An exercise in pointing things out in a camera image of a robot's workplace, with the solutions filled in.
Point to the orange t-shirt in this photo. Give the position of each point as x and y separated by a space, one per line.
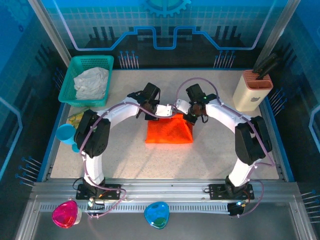
170 131

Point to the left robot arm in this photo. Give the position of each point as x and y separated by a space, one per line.
117 115

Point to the cream knife block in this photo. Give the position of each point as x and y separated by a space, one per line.
246 97

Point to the white t-shirt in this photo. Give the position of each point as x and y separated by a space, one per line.
91 83

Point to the yellow green snack packet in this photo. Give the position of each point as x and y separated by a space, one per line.
76 118

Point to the teal plastic basket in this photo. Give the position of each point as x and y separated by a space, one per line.
75 62

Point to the blue plastic cup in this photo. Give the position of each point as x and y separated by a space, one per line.
65 133

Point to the blue dome button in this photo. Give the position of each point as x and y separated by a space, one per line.
156 215

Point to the black right connector box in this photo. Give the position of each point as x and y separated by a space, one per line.
235 209

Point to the small left connector board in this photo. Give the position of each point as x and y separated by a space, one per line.
96 203

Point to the pink dome button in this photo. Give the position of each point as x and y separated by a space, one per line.
63 215

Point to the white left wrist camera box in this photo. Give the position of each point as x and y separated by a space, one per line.
164 110

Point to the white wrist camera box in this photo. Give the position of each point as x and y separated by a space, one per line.
164 110
182 105

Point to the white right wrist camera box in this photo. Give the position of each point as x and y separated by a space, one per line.
182 105

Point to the aluminium front rail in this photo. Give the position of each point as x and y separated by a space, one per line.
162 187

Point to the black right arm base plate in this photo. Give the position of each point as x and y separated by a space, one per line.
217 191

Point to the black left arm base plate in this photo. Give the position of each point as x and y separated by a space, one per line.
112 191

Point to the aluminium frame post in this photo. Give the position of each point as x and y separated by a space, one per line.
277 32
50 32

